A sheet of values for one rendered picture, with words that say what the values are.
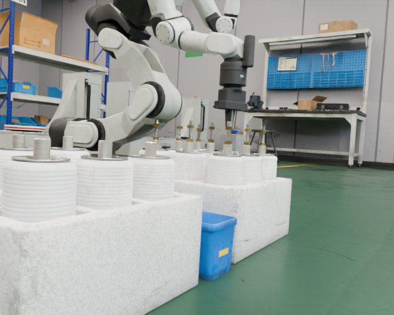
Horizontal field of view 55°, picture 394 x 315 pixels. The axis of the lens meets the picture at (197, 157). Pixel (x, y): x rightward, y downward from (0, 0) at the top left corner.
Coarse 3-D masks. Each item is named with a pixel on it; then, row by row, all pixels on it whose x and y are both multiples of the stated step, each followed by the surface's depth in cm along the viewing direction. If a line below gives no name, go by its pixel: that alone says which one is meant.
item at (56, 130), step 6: (54, 120) 184; (60, 120) 181; (66, 120) 178; (72, 120) 176; (78, 120) 179; (54, 126) 180; (60, 126) 177; (54, 132) 179; (60, 132) 176; (54, 138) 179; (60, 138) 176; (54, 144) 179; (60, 144) 177; (126, 156) 146
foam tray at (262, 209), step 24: (192, 192) 96; (216, 192) 92; (240, 192) 90; (264, 192) 102; (288, 192) 120; (240, 216) 91; (264, 216) 104; (288, 216) 122; (240, 240) 92; (264, 240) 105
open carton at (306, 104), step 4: (316, 96) 541; (320, 96) 546; (304, 100) 554; (308, 100) 548; (312, 100) 546; (316, 100) 552; (320, 100) 557; (324, 100) 562; (296, 104) 574; (300, 104) 558; (304, 104) 553; (308, 104) 548; (312, 104) 547; (300, 108) 558; (304, 108) 553; (308, 108) 548; (312, 108) 548
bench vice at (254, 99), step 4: (252, 96) 548; (256, 96) 558; (252, 100) 561; (256, 100) 559; (248, 104) 552; (252, 104) 555; (256, 104) 560; (260, 104) 571; (252, 108) 570; (256, 108) 566; (260, 108) 566
